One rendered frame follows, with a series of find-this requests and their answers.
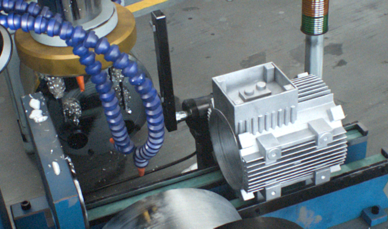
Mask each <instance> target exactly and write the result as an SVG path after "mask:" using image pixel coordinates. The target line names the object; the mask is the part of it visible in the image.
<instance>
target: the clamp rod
mask: <svg viewBox="0 0 388 229"><path fill-rule="evenodd" d="M177 113H178V114H179V116H177V118H179V117H180V119H181V121H178V122H182V121H186V120H188V114H187V112H186V110H184V111H181V112H177Z"/></svg>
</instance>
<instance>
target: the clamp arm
mask: <svg viewBox="0 0 388 229"><path fill-rule="evenodd" d="M151 19H152V21H149V24H150V28H151V29H152V31H153V35H154V43H155V51H156V62H157V70H158V78H159V86H160V92H159V93H158V97H159V98H160V100H161V105H162V109H163V116H164V124H165V127H166V129H167V131H168V132H172V131H176V130H177V124H178V123H180V122H178V121H181V119H180V117H179V118H177V116H179V114H178V113H177V112H176V108H175V99H174V90H173V81H172V72H171V59H170V51H169V41H168V32H167V23H166V15H165V14H164V13H163V12H162V10H155V11H152V12H151Z"/></svg>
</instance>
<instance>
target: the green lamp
mask: <svg viewBox="0 0 388 229"><path fill-rule="evenodd" d="M301 28H302V30H303V31H304V32H306V33H309V34H320V33H323V32H325V31H326V30H327V28H328V13H327V14H326V15H324V16H321V17H310V16H307V15H304V14H303V13H302V19H301Z"/></svg>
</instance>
